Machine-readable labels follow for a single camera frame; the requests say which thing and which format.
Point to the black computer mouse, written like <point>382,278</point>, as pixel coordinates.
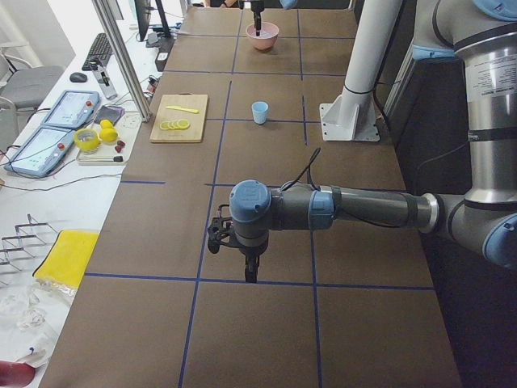
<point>78,77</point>

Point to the black keyboard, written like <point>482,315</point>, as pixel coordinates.
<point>100,50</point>

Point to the wire rack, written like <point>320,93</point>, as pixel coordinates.
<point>30,242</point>

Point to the aluminium frame post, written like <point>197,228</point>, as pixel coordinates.
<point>127,70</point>

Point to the pink bowl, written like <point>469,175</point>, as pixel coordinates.
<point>266,37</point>

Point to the yellow tape roll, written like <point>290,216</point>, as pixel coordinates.
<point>86,139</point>

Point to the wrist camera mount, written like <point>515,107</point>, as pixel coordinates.
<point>221,232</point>

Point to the grey office chair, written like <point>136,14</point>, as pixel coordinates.
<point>28,85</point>

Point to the yellow plastic knife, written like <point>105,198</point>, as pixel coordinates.
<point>183,109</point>

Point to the whole lemon right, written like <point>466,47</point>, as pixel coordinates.
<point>108,135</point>

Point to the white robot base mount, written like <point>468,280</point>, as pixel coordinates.
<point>351,117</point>

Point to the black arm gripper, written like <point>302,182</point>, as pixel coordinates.
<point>251,253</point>

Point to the whole lemon left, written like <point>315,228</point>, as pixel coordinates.
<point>106,124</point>

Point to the teach pendant lower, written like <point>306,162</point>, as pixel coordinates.
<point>41,152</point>

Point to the teach pendant upper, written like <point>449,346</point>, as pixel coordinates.
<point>72,109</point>

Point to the whole lemon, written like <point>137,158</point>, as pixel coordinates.
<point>108,135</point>
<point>106,124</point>

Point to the lemon slice farthest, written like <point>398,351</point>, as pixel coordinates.
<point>186,123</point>

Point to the light blue paper cup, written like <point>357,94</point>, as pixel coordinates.
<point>260,111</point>

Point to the clear plastic bag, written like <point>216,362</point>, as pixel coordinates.
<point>32,318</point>

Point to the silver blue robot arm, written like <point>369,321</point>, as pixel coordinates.
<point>480,33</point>

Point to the clear water bottle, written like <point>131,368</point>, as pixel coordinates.
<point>103,79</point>

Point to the yellow cloth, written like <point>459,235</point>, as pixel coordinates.
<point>66,262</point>

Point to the black monitor stand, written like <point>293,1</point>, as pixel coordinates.
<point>143,11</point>

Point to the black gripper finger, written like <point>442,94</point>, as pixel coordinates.
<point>257,23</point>

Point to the teach pendant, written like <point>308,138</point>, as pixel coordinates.
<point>41,152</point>
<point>72,109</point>

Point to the white tray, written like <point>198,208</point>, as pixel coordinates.
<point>127,129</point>

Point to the purple notebook stack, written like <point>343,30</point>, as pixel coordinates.
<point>109,112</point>

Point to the bamboo cutting board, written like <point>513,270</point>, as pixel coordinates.
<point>195,132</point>

